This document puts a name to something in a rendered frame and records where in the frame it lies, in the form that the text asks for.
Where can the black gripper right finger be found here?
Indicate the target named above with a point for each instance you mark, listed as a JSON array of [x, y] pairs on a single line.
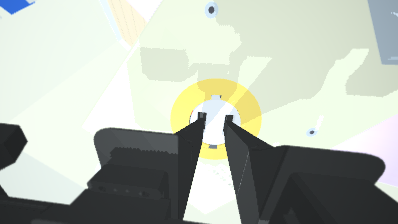
[[260, 171]]

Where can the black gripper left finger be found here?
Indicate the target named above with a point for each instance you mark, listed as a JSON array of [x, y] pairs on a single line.
[[176, 153]]

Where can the white cylinder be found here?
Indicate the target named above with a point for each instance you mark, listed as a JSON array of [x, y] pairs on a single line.
[[215, 112]]

